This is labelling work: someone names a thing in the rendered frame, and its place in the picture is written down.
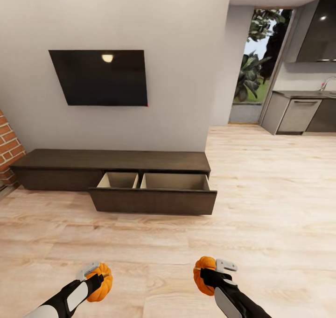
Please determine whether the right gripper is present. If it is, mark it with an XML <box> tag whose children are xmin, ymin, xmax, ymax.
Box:
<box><xmin>200</xmin><ymin>268</ymin><xmax>232</xmax><ymax>288</ymax></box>

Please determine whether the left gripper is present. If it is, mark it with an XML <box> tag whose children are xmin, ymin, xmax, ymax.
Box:
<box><xmin>84</xmin><ymin>274</ymin><xmax>104</xmax><ymax>299</ymax></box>

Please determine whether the pumpkin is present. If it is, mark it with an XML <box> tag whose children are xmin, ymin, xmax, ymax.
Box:
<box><xmin>193</xmin><ymin>256</ymin><xmax>217</xmax><ymax>296</ymax></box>
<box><xmin>86</xmin><ymin>263</ymin><xmax>113</xmax><ymax>302</ymax></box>

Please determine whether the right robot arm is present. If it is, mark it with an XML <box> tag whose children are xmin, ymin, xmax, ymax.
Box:
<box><xmin>200</xmin><ymin>259</ymin><xmax>272</xmax><ymax>318</ymax></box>

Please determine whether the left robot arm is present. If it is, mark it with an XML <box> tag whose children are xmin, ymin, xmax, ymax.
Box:
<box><xmin>22</xmin><ymin>261</ymin><xmax>104</xmax><ymax>318</ymax></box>

